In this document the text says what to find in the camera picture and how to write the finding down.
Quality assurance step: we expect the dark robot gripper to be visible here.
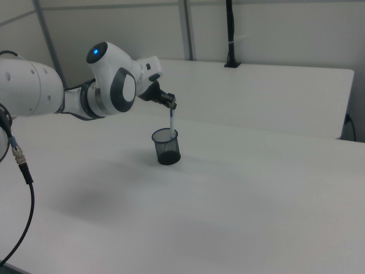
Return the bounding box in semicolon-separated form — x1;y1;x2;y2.
137;80;179;111

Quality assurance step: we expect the blue and white marker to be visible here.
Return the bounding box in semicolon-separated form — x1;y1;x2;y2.
168;106;176;139

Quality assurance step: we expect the black mesh pen cup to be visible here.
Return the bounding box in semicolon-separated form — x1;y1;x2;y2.
151;128;182;166

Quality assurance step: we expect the black camera pole with tie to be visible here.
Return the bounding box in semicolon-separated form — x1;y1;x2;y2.
224;0;242;69

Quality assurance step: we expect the grey partition corner post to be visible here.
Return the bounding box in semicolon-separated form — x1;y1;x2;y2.
33;0;68;88

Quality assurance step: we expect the black cable with metal connector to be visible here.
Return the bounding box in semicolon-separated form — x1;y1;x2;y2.
0;102;35;266

